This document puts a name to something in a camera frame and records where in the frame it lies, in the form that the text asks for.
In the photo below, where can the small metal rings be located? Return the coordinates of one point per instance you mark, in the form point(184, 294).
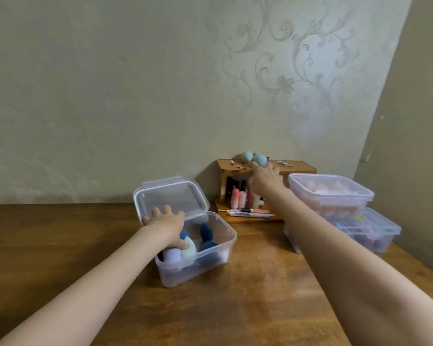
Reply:
point(237, 165)

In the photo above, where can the grey green door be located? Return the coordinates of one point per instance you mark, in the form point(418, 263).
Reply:
point(411, 140)

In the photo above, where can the person's right forearm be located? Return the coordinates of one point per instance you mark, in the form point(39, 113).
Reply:
point(346, 273)

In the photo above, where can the person's left forearm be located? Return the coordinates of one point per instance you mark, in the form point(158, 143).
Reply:
point(75, 295)

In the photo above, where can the wooden two-tier cosmetic rack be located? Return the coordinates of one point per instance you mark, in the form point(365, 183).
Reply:
point(299, 167)

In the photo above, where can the person's left hand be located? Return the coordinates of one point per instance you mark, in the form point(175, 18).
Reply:
point(166, 225)

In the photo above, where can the small metal hair clips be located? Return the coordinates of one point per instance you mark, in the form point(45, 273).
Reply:
point(284, 163)

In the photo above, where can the row of lipsticks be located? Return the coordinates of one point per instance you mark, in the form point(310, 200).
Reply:
point(238, 198)

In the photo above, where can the clear square lidded container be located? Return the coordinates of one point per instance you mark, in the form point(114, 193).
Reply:
point(332, 187)
point(173, 198)

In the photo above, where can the pink white cosmetic pencil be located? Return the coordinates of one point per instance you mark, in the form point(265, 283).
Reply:
point(256, 211)

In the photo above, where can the clear compartment organizer box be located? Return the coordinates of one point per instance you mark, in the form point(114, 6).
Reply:
point(382, 227)

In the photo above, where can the person's right hand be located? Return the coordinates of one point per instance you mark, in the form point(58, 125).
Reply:
point(265, 181)

